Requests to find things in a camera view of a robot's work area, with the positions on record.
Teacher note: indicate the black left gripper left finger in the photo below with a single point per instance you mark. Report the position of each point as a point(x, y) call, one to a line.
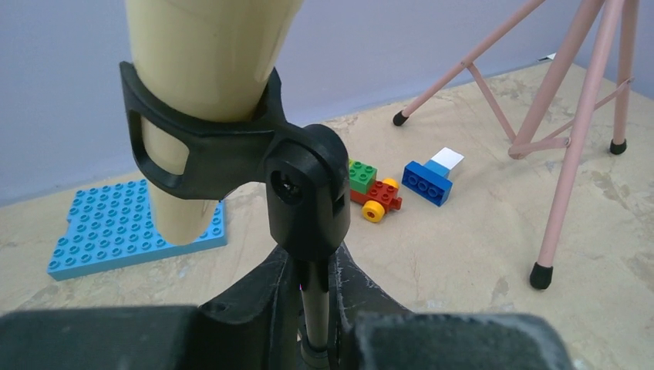
point(251, 325)

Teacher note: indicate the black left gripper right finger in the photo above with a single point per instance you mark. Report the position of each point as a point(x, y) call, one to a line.
point(370, 330)

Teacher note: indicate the beige toy microphone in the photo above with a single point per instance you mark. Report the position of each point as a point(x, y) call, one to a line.
point(206, 59)

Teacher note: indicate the colourful toy brick car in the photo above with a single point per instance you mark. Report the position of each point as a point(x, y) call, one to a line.
point(377, 197)

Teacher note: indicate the blue and white brick stack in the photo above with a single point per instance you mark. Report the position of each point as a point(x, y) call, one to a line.
point(431, 180)

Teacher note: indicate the light blue brick baseplate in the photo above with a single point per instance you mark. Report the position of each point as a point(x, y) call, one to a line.
point(111, 227)

